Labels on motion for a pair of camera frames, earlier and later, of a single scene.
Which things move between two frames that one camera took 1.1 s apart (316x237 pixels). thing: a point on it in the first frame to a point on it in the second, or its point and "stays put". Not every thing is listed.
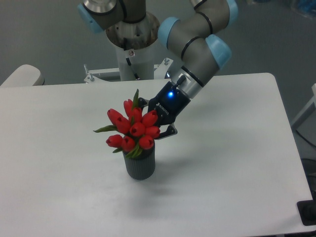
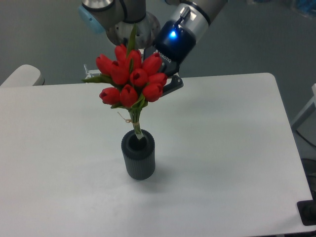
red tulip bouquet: [136, 129] to [136, 79]
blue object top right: [307, 5] stays put
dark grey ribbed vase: [142, 167] stays put
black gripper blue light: [169, 101] to [175, 44]
